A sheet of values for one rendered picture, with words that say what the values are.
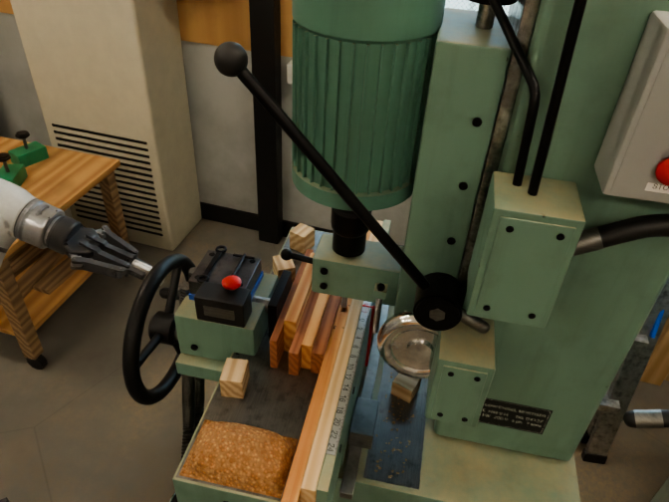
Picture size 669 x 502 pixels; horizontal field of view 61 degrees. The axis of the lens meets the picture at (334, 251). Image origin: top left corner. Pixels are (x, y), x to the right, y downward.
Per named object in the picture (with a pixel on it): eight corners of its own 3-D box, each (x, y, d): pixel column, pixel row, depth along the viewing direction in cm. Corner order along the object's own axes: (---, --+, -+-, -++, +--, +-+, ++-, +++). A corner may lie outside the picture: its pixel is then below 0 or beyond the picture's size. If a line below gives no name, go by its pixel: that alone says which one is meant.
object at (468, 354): (429, 368, 84) (442, 310, 77) (476, 377, 83) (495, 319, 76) (423, 420, 77) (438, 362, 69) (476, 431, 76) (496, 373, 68)
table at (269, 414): (251, 240, 126) (249, 217, 123) (385, 262, 122) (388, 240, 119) (112, 489, 79) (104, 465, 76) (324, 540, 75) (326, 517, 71)
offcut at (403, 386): (419, 388, 101) (421, 376, 99) (409, 403, 98) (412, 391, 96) (400, 378, 102) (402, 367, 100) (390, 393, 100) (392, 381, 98)
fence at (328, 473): (381, 240, 119) (383, 218, 115) (388, 241, 118) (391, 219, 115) (315, 512, 72) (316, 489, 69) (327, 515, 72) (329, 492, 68)
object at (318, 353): (334, 295, 105) (335, 275, 102) (344, 297, 104) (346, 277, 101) (310, 373, 90) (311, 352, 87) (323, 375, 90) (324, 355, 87)
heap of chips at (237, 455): (205, 419, 82) (202, 403, 80) (298, 439, 80) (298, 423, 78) (178, 475, 75) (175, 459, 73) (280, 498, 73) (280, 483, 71)
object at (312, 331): (328, 287, 106) (329, 264, 103) (336, 288, 106) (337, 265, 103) (301, 368, 90) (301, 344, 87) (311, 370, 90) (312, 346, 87)
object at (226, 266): (209, 266, 100) (206, 241, 97) (269, 276, 99) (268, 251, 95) (178, 316, 90) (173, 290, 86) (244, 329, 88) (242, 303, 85)
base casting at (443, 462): (286, 304, 129) (286, 274, 124) (544, 351, 122) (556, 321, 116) (213, 482, 95) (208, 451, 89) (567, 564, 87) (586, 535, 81)
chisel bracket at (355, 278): (320, 272, 96) (322, 231, 91) (401, 286, 94) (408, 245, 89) (310, 301, 91) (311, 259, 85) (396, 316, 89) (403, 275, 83)
